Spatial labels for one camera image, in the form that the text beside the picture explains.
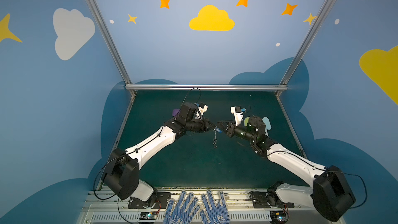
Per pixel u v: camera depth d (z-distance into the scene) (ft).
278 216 2.35
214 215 2.31
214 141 2.68
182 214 2.30
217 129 2.63
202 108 2.45
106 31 2.81
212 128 2.56
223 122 2.44
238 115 2.31
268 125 3.40
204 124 2.26
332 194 1.36
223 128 2.40
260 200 2.41
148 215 2.33
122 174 1.37
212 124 2.54
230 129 2.26
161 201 2.44
